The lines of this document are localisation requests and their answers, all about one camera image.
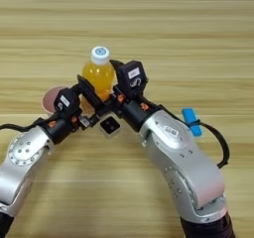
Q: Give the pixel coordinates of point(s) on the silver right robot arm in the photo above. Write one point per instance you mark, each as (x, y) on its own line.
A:
(185, 169)

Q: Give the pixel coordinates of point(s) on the small black white cube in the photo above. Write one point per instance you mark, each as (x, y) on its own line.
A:
(110, 126)

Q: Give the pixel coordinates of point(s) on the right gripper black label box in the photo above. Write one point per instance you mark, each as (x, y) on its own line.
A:
(127, 83)

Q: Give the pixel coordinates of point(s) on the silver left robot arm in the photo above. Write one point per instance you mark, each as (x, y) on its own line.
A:
(20, 169)

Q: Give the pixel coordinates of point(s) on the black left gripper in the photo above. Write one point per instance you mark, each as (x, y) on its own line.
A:
(59, 129)

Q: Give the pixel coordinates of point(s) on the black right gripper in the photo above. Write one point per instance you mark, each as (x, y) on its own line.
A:
(135, 113)

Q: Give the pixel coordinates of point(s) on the pink plastic cup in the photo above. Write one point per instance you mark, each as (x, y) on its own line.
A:
(49, 98)

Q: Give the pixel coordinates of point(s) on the orange juice bottle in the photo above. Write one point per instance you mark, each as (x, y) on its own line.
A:
(99, 76)

